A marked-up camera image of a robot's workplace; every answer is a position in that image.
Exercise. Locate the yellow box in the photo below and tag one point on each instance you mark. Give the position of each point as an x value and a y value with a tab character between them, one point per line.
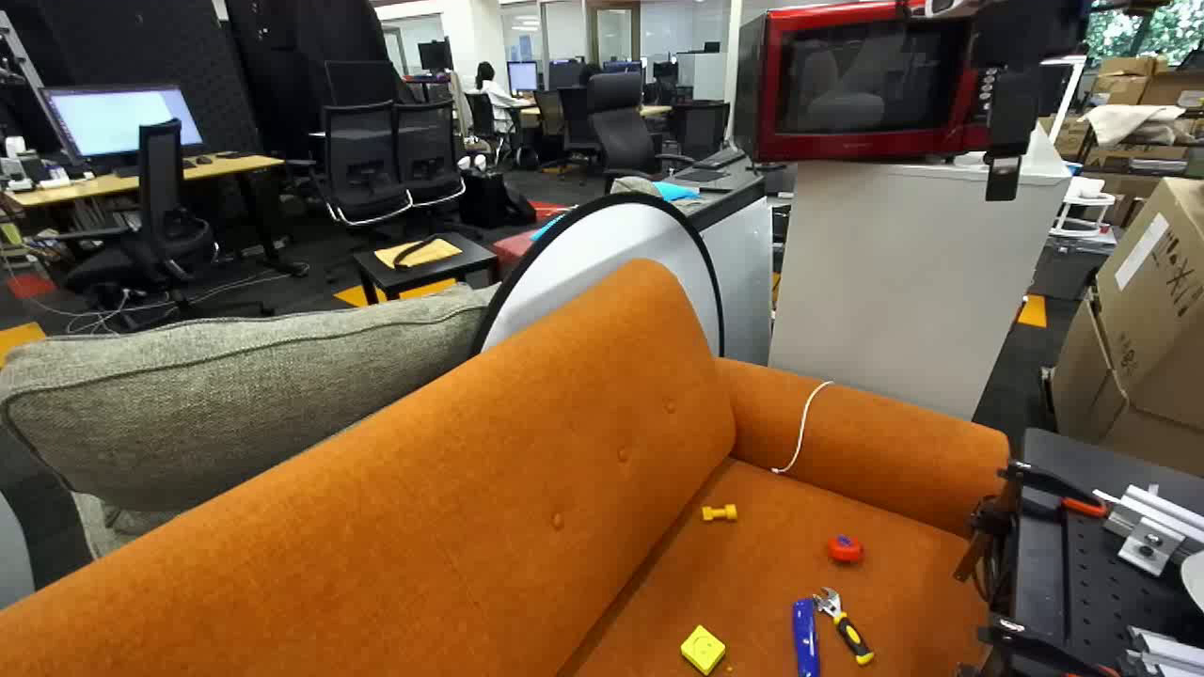
700	649

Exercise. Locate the red round object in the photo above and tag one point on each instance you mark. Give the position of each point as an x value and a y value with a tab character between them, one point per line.
843	550

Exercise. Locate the large cardboard box right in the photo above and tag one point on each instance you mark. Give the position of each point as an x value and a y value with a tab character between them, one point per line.
1132	370

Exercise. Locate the orange fabric sofa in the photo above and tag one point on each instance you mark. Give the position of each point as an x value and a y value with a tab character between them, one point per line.
535	513

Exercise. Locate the black office chair back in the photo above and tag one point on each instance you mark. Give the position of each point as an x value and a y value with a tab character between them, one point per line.
614	117

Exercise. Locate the small black side table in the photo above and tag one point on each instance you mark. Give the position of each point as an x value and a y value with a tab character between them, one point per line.
398	269

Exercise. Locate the small yellow dumbbell toy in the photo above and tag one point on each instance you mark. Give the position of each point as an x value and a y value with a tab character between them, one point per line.
721	513

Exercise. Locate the black office chair pair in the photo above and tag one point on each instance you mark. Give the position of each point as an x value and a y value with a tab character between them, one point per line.
386	158

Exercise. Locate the white cabinet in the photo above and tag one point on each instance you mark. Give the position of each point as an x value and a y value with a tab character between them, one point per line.
906	281

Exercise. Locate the blue flat tool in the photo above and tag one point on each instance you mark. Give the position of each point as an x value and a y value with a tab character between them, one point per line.
806	652

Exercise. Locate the red microwave oven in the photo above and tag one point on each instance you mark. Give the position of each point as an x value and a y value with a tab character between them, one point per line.
866	81

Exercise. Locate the wooden desk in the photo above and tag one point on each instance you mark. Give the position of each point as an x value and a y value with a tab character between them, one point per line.
129	182

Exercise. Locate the grey cushion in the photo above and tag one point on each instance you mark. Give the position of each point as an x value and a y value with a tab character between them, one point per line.
177	417

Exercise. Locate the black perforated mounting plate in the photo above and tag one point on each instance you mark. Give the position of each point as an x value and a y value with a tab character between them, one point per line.
1069	600

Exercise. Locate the computer monitor on desk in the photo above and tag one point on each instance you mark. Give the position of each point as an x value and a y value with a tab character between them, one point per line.
102	121

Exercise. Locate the yellow black handled tool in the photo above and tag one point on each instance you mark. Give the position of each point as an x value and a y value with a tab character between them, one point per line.
843	626

